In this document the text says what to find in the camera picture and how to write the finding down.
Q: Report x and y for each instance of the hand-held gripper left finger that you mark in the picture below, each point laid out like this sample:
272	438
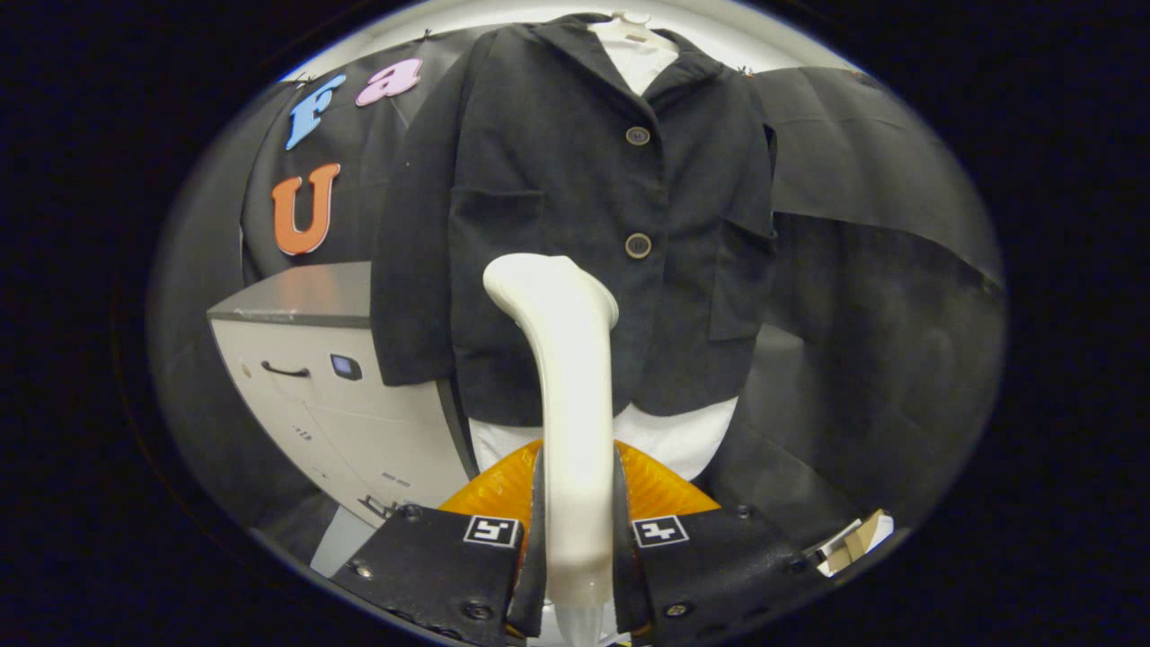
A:
431	566

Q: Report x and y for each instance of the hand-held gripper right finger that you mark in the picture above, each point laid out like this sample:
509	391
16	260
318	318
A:
719	566

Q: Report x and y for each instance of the white garment steamer head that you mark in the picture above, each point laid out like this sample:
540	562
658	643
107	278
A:
575	404

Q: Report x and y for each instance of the black button jacket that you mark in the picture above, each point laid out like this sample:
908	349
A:
539	162

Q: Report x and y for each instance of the white clothes hanger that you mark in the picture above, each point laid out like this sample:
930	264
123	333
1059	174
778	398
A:
629	20

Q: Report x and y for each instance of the small cardboard piece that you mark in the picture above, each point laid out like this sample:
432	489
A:
853	539

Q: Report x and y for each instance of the grey topped white cabinet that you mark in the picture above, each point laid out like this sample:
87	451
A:
296	404

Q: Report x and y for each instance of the black backdrop cloth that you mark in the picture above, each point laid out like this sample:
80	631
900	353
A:
880	314

